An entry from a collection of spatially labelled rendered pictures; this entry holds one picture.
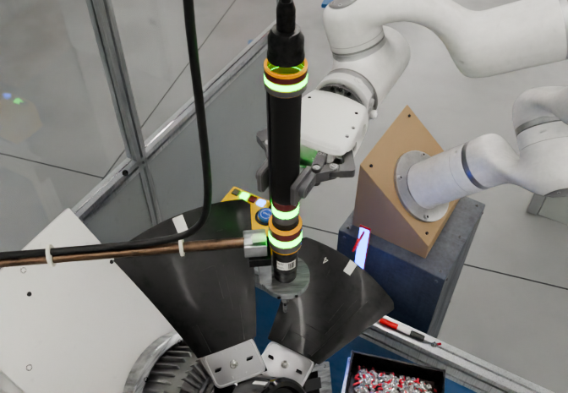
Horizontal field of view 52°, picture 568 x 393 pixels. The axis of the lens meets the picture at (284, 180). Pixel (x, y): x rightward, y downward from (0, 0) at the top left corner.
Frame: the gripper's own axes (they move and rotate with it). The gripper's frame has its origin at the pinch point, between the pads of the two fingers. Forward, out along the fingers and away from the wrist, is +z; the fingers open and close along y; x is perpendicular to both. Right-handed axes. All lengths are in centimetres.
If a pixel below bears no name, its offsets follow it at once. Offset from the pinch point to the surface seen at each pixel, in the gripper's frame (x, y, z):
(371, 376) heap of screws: -79, -11, -22
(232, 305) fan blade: -31.2, 8.3, 1.8
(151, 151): -66, 70, -47
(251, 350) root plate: -37.4, 3.7, 4.3
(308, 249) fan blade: -43.6, 6.9, -22.5
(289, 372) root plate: -46.2, -1.5, 0.9
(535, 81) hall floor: -165, -15, -287
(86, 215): -66, 70, -20
